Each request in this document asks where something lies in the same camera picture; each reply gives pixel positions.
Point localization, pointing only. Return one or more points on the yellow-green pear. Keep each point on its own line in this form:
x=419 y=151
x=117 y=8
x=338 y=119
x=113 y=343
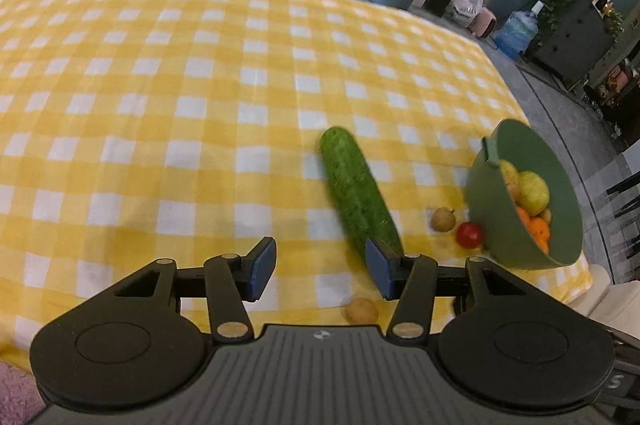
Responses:
x=533 y=192

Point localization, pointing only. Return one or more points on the dark grey cabinet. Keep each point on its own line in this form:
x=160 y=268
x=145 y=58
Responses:
x=570 y=37

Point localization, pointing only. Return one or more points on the pink bag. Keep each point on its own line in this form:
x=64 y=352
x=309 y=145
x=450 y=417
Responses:
x=484 y=22

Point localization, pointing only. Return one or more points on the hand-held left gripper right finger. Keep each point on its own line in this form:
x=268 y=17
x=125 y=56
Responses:
x=378 y=266

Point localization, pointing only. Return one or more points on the yellow fruit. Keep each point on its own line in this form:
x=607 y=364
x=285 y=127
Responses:
x=510 y=175

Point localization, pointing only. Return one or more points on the yellow checkered tablecloth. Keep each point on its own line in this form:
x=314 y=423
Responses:
x=150 y=105

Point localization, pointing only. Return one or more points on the dark chair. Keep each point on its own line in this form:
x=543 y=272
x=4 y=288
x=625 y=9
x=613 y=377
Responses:
x=625 y=205

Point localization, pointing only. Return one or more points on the orange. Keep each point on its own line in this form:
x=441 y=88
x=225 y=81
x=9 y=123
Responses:
x=521 y=215
x=539 y=232

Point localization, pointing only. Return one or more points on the purple cloth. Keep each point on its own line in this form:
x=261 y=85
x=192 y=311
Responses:
x=17 y=392

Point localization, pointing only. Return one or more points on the blue water jug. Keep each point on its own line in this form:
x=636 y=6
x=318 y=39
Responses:
x=517 y=30

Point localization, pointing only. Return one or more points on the red tomato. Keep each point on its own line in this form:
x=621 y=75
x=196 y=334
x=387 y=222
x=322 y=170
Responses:
x=469 y=235

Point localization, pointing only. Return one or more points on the green cucumber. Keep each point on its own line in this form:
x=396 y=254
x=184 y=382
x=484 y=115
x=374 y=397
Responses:
x=352 y=185

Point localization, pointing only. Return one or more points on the green plastic bowl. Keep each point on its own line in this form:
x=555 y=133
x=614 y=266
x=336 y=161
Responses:
x=492 y=225

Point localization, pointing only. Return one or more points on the white plastic bag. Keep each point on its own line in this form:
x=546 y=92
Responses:
x=462 y=9

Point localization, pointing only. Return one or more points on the small brown round fruit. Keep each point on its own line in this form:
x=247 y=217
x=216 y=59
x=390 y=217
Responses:
x=361 y=310
x=443 y=219

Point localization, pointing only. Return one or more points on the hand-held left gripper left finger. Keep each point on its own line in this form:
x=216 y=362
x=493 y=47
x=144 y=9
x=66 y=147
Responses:
x=261 y=267

